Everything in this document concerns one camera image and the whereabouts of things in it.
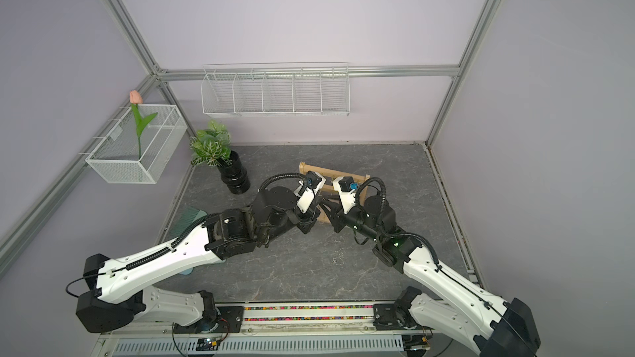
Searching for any black plant pot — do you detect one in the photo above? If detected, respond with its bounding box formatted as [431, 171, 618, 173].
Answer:
[218, 150, 251, 194]

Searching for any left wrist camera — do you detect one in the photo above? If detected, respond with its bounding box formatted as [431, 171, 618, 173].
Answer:
[294, 171, 326, 214]

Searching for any white mesh wall basket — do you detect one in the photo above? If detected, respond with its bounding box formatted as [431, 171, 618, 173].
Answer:
[85, 104, 187, 184]

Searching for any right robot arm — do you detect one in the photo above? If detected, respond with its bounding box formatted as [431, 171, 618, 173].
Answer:
[330, 177, 541, 356]

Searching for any pink artificial tulip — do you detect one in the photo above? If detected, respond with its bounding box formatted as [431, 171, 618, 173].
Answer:
[129, 90, 158, 160]

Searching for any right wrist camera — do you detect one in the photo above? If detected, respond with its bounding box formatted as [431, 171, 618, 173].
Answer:
[332, 176, 358, 214]

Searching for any white cable duct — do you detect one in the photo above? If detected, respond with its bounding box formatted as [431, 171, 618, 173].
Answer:
[109, 335, 405, 356]

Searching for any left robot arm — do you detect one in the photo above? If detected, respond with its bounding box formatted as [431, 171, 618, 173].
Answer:
[75, 172, 326, 333]

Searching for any white wire wall shelf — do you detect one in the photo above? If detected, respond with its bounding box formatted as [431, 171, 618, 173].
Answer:
[201, 62, 351, 117]

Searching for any teal dustpan brush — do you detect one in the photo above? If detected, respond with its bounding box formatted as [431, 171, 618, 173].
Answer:
[165, 206, 209, 277]

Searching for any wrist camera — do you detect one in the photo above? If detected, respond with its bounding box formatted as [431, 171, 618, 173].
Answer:
[332, 176, 358, 214]
[294, 171, 326, 214]

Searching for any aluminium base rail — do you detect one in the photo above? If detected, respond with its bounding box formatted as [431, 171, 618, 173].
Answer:
[98, 299, 517, 338]

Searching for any green artificial potted plant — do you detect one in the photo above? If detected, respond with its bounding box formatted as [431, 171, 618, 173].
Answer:
[190, 119, 232, 167]

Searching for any wooden jewelry display stand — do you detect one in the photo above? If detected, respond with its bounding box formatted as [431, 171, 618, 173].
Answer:
[299, 162, 370, 213]

